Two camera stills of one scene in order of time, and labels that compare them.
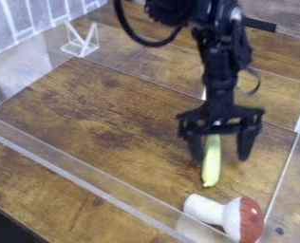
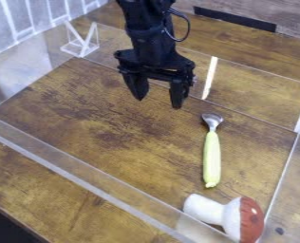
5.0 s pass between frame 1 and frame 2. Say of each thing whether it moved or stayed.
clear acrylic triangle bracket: stayed
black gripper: moved
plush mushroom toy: stayed
